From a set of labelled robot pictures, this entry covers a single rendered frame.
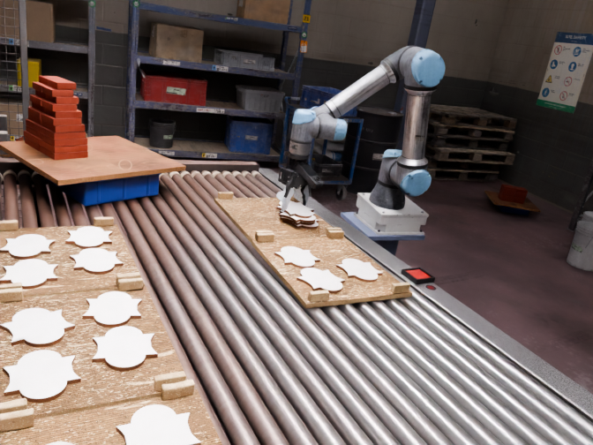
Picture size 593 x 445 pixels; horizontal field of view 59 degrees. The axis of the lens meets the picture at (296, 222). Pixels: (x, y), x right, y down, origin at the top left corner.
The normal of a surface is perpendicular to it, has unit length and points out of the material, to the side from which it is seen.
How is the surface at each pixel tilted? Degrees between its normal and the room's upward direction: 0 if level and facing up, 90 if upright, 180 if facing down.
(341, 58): 90
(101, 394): 0
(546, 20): 90
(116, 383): 0
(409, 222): 90
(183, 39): 94
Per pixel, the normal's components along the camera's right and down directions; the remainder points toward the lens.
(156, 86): 0.35, 0.38
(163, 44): 0.57, 0.27
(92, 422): 0.14, -0.93
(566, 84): -0.93, 0.00
